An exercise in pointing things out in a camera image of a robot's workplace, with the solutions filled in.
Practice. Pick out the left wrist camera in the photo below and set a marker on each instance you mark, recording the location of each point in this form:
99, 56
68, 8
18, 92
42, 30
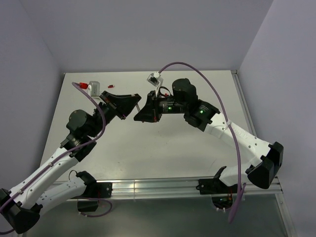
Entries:
92, 88

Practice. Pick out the aluminium front rail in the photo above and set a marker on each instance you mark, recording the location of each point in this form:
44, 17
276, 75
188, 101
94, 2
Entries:
155, 188

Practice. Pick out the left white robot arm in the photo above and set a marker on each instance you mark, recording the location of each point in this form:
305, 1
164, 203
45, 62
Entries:
23, 204

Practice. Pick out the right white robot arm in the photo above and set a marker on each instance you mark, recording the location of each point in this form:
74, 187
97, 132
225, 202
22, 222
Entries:
261, 160

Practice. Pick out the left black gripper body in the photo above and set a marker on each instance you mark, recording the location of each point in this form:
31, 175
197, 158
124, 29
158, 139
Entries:
109, 110

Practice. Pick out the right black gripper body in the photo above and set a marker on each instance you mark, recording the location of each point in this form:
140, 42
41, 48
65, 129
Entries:
167, 103

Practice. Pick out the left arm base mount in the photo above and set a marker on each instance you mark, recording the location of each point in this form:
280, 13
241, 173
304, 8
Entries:
93, 197

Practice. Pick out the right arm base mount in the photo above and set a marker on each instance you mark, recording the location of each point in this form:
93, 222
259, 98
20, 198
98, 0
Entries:
216, 187

